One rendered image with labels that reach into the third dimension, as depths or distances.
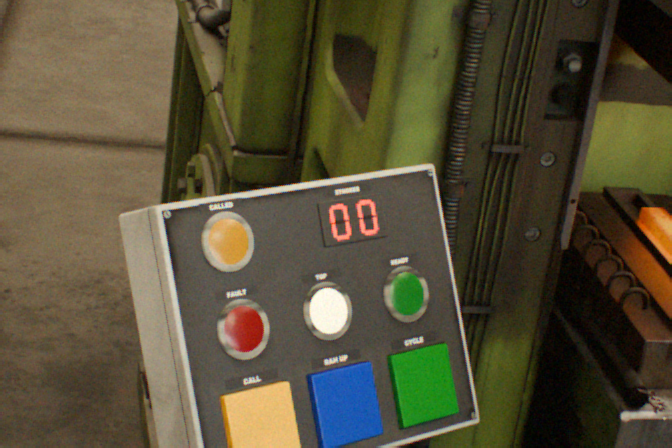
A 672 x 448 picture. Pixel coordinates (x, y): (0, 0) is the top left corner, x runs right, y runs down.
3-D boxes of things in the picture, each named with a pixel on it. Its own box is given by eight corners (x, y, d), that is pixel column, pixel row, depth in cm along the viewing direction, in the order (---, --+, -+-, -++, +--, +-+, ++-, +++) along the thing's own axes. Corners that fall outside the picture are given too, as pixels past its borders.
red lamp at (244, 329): (267, 357, 145) (272, 317, 143) (218, 356, 144) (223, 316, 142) (262, 341, 148) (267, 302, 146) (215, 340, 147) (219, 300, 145)
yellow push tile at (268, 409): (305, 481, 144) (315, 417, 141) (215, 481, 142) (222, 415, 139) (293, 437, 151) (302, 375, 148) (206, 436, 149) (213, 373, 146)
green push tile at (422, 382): (460, 413, 158) (447, 341, 158) (404, 428, 154) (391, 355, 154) (449, 413, 159) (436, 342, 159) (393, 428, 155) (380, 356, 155)
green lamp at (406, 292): (428, 320, 156) (434, 283, 155) (384, 319, 155) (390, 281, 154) (421, 306, 159) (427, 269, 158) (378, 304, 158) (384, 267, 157)
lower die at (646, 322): (785, 391, 185) (803, 330, 182) (633, 388, 181) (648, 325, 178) (657, 242, 223) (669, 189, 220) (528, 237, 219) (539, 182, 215)
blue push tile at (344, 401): (384, 434, 152) (371, 360, 152) (324, 451, 148) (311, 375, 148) (374, 434, 154) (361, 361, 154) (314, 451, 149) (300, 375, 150)
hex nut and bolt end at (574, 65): (577, 111, 180) (588, 55, 178) (554, 109, 180) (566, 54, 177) (570, 103, 183) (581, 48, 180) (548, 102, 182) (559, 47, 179)
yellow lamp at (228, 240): (251, 270, 145) (256, 229, 143) (203, 268, 144) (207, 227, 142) (247, 255, 148) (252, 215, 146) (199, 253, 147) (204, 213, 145)
